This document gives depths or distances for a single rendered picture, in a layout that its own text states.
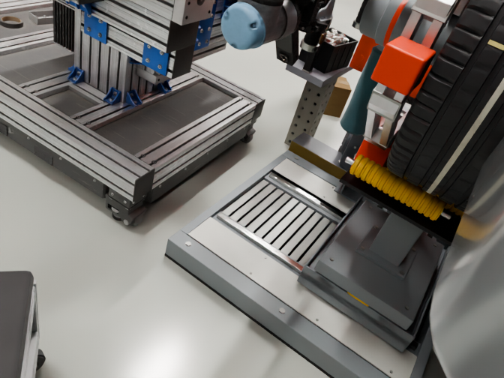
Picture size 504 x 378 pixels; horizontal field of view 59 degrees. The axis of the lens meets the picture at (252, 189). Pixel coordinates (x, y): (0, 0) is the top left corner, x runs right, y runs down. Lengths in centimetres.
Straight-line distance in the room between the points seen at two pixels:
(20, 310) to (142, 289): 52
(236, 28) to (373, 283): 83
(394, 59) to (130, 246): 100
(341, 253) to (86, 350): 75
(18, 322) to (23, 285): 8
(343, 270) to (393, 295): 15
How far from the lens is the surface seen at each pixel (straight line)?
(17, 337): 90
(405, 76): 84
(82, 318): 132
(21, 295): 95
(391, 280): 137
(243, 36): 77
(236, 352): 131
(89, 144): 150
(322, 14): 101
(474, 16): 86
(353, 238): 143
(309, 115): 207
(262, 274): 140
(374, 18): 116
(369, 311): 135
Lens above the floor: 110
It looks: 37 degrees down
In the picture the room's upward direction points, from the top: 19 degrees clockwise
